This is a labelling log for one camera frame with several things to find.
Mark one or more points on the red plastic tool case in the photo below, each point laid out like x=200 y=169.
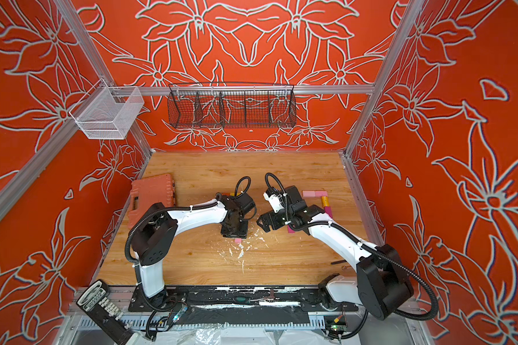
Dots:
x=148 y=191

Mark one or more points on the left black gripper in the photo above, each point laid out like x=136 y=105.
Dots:
x=243 y=234

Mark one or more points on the black wire basket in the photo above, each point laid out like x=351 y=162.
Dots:
x=238 y=106

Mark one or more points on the light pink block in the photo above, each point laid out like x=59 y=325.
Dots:
x=321 y=194

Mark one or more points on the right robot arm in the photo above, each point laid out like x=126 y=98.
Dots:
x=382 y=285

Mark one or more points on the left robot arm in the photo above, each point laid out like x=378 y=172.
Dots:
x=150 y=240

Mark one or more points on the white wire basket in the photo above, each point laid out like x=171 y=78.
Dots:
x=102 y=114

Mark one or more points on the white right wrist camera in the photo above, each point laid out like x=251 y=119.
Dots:
x=276 y=200

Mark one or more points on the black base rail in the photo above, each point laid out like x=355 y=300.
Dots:
x=269 y=306

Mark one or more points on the orange yellow cylinder block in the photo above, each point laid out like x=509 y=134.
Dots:
x=325 y=201

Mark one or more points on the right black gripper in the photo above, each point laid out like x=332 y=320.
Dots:
x=268 y=220

